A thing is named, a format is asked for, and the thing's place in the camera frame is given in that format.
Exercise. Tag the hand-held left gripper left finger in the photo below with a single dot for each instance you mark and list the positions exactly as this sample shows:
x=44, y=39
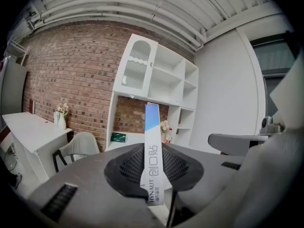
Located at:
x=127, y=165

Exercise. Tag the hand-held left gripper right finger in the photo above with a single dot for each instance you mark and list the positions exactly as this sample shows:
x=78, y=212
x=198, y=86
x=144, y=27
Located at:
x=184, y=170

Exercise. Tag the small white blue item box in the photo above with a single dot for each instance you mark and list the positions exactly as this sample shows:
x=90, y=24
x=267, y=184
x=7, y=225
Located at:
x=153, y=151

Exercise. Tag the white desk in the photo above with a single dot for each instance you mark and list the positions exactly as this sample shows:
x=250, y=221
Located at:
x=31, y=129

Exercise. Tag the green tissue box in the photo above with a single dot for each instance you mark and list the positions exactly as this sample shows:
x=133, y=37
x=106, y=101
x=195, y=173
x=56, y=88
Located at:
x=118, y=137

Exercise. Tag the clear bottle with red label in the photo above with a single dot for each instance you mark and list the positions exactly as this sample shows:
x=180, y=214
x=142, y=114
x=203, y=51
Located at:
x=168, y=136

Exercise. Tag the pale flower bunch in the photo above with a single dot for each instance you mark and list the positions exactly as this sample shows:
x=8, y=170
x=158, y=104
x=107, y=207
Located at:
x=164, y=126

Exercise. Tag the grey chair with black legs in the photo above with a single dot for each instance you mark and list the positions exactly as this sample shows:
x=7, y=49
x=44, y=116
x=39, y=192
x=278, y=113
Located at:
x=80, y=144

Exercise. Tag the white vase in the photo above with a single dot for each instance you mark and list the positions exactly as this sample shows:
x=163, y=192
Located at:
x=62, y=122

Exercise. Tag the cream flower bunch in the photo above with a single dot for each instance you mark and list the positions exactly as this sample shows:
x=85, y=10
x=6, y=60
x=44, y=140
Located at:
x=63, y=108

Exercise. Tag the white shelf cabinet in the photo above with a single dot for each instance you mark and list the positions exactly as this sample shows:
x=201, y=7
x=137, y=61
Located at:
x=166, y=79

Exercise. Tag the white panel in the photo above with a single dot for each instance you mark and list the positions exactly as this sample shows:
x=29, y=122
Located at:
x=289, y=96

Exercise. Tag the grey tall cabinet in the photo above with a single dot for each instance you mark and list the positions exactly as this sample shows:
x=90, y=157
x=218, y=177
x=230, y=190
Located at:
x=13, y=87

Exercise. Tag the dark framed window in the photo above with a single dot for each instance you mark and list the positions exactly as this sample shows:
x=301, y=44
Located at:
x=273, y=58

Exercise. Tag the grey camera device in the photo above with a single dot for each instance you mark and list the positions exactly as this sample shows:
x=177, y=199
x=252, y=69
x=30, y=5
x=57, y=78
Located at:
x=267, y=123

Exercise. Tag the brown picture frame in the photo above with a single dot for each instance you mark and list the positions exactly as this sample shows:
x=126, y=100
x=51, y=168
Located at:
x=32, y=106

